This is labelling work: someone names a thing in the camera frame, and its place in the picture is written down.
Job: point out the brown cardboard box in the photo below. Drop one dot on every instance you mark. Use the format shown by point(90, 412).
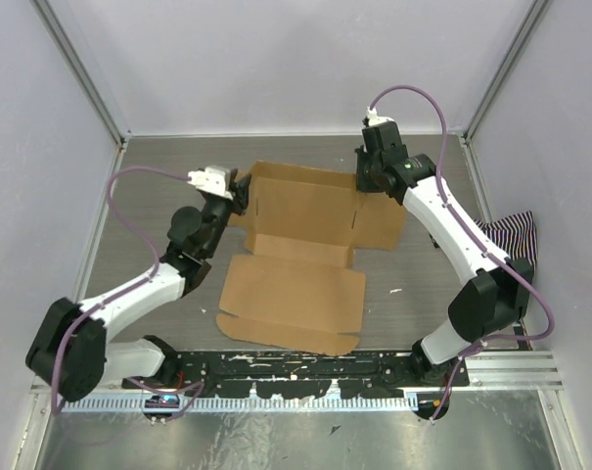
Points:
point(294, 287)

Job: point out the white slotted cable duct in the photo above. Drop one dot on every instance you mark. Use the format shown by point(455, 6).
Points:
point(169, 403)

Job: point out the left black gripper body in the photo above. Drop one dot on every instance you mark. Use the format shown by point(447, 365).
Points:
point(219, 213)

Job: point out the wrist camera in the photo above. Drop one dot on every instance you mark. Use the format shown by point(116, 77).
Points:
point(213, 180)
point(381, 134)

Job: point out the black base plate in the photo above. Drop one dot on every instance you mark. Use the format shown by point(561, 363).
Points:
point(298, 375)

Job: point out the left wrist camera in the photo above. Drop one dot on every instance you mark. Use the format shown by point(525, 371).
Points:
point(213, 180)

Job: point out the left aluminium corner post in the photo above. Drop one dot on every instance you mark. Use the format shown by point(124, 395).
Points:
point(75, 60)

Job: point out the striped purple cloth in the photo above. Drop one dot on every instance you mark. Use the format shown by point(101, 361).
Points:
point(515, 234)

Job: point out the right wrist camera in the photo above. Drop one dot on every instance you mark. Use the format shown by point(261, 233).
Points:
point(381, 134)

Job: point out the right aluminium corner post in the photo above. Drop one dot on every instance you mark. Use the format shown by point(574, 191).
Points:
point(530, 22)

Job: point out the aluminium corner post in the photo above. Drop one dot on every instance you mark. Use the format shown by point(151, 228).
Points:
point(75, 60)
point(530, 22)

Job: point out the aluminium front rail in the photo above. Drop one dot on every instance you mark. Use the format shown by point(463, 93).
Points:
point(486, 370)

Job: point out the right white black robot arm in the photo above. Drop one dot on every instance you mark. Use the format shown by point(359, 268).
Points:
point(491, 297)

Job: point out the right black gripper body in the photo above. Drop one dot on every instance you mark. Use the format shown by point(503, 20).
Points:
point(367, 163)

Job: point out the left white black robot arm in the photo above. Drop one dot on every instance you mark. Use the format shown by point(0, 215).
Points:
point(74, 349)

